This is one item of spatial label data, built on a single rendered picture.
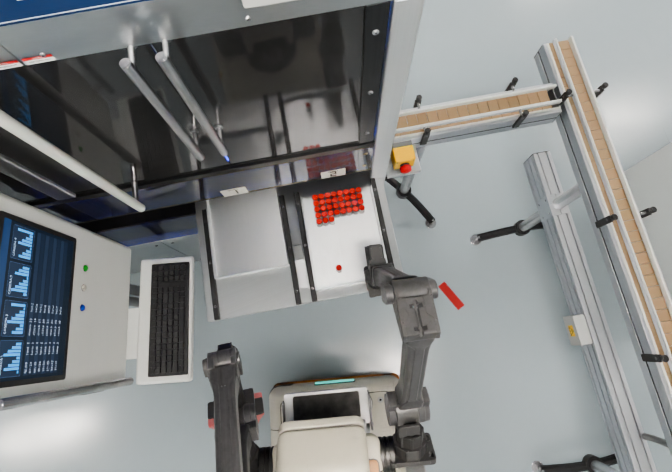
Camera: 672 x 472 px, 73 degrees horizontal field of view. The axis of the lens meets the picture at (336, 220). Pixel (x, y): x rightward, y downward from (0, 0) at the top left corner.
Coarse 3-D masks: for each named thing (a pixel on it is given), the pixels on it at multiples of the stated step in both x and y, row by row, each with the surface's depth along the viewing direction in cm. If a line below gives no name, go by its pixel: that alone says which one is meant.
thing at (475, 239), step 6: (516, 222) 240; (540, 222) 241; (504, 228) 240; (510, 228) 239; (516, 228) 239; (534, 228) 240; (540, 228) 241; (480, 234) 244; (486, 234) 243; (492, 234) 242; (498, 234) 241; (504, 234) 240; (516, 234) 242; (522, 234) 238; (474, 240) 250; (480, 240) 244
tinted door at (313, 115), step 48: (192, 48) 84; (240, 48) 86; (288, 48) 89; (336, 48) 91; (384, 48) 94; (240, 96) 102; (288, 96) 105; (336, 96) 109; (240, 144) 124; (288, 144) 129; (336, 144) 135
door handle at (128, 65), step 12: (132, 48) 78; (132, 60) 78; (132, 72) 76; (144, 84) 80; (156, 96) 85; (156, 108) 88; (168, 120) 92; (180, 132) 98; (192, 132) 112; (192, 144) 105; (204, 156) 113
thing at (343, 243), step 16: (368, 192) 167; (304, 208) 167; (352, 208) 166; (368, 208) 166; (336, 224) 165; (352, 224) 164; (368, 224) 164; (320, 240) 163; (336, 240) 163; (352, 240) 163; (368, 240) 163; (320, 256) 162; (336, 256) 162; (352, 256) 161; (384, 256) 160; (320, 272) 160; (336, 272) 160; (352, 272) 160; (320, 288) 156
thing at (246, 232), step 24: (264, 192) 169; (216, 216) 167; (240, 216) 166; (264, 216) 166; (216, 240) 164; (240, 240) 164; (264, 240) 164; (216, 264) 162; (240, 264) 162; (264, 264) 162; (288, 264) 159
